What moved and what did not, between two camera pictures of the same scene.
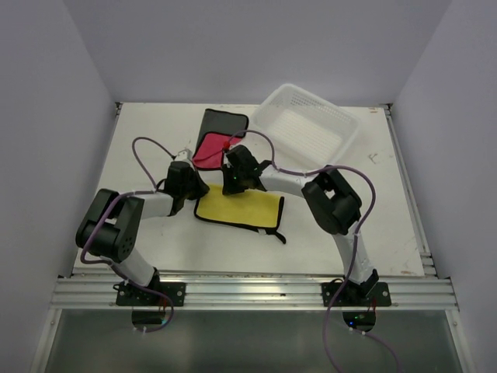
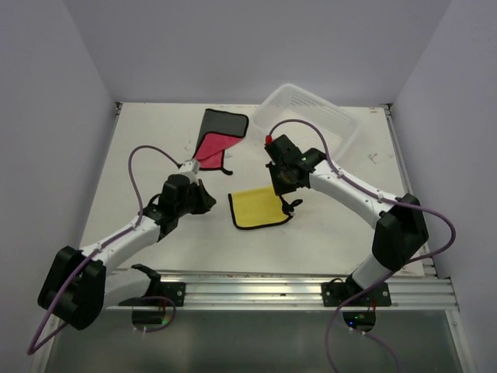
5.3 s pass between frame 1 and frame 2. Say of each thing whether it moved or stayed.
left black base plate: stayed
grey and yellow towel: moved
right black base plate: stayed
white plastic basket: stayed
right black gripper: moved
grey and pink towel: stayed
